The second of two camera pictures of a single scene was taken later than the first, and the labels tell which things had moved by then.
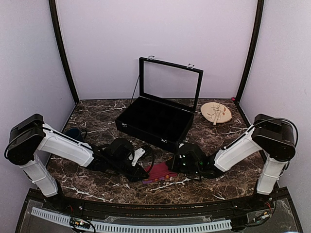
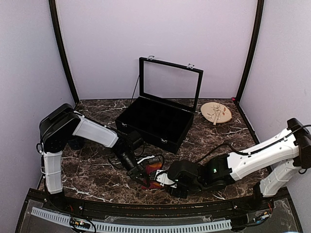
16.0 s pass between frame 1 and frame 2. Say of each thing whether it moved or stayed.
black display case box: stayed
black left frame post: stayed
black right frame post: stayed
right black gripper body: moved
